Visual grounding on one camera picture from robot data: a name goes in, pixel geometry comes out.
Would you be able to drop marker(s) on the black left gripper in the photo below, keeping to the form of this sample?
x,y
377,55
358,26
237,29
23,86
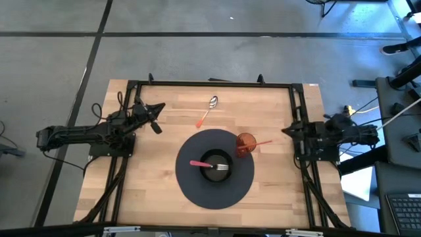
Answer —
x,y
139,116

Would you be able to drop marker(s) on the orange faceted plastic tumbler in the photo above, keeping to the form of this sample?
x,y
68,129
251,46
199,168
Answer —
x,y
245,145

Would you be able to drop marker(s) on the red drinking straw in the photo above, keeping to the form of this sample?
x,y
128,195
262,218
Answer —
x,y
263,143

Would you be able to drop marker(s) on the black bowl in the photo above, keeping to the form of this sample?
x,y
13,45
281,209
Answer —
x,y
217,177

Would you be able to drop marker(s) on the black computer keyboard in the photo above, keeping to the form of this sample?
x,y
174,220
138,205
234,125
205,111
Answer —
x,y
406,210

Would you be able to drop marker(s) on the person's shoe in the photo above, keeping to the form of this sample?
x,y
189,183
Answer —
x,y
393,49

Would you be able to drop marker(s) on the black aluminium table frame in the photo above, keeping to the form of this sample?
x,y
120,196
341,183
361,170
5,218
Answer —
x,y
213,84

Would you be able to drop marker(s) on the yellow power plug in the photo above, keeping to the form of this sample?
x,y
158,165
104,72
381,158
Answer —
x,y
349,110

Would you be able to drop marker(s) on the white paper sheet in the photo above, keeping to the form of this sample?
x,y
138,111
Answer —
x,y
356,184

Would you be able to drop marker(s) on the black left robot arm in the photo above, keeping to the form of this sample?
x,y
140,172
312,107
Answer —
x,y
79,135

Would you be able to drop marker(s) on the dark round woven placemat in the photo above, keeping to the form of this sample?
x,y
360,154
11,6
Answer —
x,y
194,194

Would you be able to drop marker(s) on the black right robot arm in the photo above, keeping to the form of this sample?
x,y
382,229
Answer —
x,y
355,135

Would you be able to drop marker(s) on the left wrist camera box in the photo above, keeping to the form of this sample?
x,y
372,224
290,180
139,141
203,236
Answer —
x,y
156,128

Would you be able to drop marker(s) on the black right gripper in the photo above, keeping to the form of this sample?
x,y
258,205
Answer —
x,y
309,133

